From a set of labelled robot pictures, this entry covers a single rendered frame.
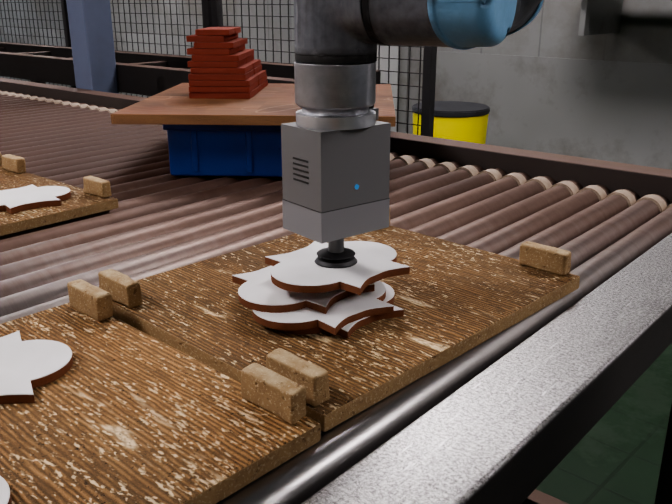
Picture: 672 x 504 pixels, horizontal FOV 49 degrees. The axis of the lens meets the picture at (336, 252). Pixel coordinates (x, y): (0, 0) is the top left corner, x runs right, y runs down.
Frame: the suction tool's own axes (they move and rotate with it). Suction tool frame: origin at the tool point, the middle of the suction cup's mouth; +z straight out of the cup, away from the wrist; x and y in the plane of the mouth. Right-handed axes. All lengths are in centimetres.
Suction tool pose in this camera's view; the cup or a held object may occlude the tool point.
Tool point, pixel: (336, 272)
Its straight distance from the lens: 74.2
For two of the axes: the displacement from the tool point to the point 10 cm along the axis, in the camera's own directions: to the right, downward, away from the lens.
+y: -7.8, 2.0, -5.9
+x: 6.2, 2.5, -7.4
